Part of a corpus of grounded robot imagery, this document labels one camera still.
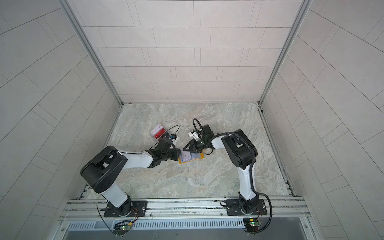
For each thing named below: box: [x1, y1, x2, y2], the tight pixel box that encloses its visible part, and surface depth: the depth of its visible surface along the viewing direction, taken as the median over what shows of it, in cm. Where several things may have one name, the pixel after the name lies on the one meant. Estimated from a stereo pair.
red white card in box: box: [150, 123, 167, 140], surface depth 96 cm
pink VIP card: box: [181, 151, 192, 162], surface depth 88 cm
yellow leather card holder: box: [178, 152, 205, 164], surface depth 88 cm
